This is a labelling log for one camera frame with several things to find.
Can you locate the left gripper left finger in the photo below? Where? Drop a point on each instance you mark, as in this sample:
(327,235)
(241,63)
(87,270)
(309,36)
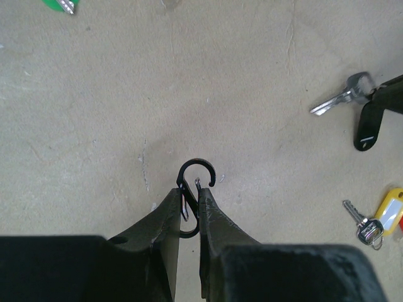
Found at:
(139,264)

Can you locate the black S carabiner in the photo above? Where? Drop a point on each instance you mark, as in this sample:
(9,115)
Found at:
(187,197)

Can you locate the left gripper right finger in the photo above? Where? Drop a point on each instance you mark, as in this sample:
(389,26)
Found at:
(236,267)

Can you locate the key with black tag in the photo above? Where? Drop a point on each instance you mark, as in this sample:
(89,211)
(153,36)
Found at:
(358,92)

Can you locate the key with yellow tag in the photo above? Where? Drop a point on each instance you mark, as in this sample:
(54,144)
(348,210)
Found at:
(372,229)

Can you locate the key with green tag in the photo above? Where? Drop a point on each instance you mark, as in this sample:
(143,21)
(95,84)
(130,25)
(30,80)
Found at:
(66,6)

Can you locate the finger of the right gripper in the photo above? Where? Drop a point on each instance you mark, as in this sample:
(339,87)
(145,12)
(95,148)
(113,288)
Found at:
(389,95)

